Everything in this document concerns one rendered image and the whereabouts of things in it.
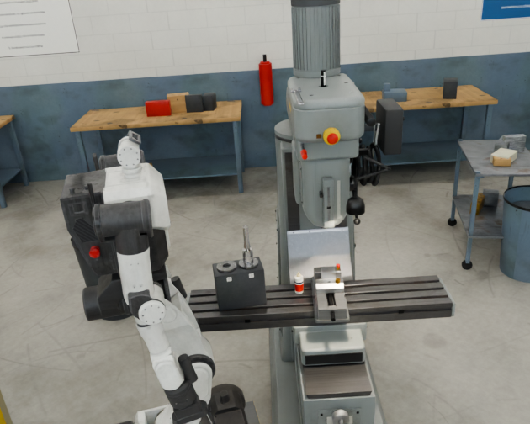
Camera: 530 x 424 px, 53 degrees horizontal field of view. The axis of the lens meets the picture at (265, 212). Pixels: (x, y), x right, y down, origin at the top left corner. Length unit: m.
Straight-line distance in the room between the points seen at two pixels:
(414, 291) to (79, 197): 1.59
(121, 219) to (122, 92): 5.18
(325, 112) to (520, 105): 5.41
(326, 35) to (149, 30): 4.33
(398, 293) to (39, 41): 5.27
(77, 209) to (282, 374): 1.87
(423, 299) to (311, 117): 1.05
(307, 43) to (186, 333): 1.23
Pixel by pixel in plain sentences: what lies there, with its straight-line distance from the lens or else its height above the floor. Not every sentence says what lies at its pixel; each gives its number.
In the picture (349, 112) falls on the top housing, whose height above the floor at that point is 1.84.
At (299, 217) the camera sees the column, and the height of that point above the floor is 1.15.
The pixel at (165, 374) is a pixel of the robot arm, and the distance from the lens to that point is 1.69.
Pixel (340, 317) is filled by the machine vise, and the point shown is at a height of 0.94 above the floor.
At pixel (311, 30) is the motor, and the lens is 2.22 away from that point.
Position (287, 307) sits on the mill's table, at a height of 0.92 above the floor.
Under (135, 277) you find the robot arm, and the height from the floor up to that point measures 1.57.
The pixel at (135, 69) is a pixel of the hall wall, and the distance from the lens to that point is 6.49.
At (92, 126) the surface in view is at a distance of 5.90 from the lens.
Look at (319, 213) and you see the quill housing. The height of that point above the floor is 1.39.
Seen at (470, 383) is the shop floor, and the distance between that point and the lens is 3.51.
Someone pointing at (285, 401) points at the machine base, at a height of 0.20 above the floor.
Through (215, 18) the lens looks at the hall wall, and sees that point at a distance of 6.28.
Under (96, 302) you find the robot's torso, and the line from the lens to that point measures 1.83.
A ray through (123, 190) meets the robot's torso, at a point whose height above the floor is 1.77.
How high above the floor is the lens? 2.34
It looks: 26 degrees down
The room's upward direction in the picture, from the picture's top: 4 degrees counter-clockwise
